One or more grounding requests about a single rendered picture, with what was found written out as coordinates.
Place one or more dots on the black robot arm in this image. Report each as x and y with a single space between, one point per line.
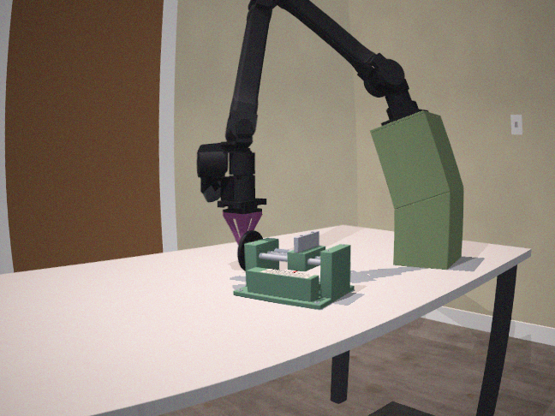
387 75

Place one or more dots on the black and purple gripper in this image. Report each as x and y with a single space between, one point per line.
245 206

